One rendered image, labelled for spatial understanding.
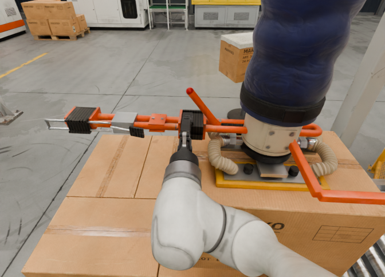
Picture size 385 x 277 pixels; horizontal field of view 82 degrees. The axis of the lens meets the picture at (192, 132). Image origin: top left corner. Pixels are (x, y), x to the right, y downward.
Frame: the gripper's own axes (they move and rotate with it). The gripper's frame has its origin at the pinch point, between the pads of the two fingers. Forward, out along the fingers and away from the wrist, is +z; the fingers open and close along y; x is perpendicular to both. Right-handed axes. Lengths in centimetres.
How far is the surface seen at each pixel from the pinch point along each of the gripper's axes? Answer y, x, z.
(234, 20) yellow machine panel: 93, 109, 730
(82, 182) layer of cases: 66, -67, 31
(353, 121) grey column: 58, 128, 94
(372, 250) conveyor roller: 65, 85, -6
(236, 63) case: 37, 41, 166
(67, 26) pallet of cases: 84, -356, 579
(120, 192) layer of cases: 66, -42, 24
